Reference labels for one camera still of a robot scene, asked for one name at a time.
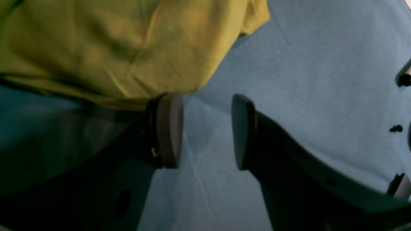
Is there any white marker pen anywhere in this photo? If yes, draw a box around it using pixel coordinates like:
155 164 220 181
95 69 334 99
386 173 411 200

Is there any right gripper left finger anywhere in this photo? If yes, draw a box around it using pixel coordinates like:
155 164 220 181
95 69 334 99
146 93 184 169

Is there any small black screw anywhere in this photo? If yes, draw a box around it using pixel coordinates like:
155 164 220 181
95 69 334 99
389 124 403 133

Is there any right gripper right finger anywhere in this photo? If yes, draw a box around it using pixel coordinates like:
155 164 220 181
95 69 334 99
231 94 410 231

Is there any olive green t-shirt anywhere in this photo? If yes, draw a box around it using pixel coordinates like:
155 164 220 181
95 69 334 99
1 0 270 111

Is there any blue table cloth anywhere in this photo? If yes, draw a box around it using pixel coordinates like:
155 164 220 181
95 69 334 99
1 0 410 231

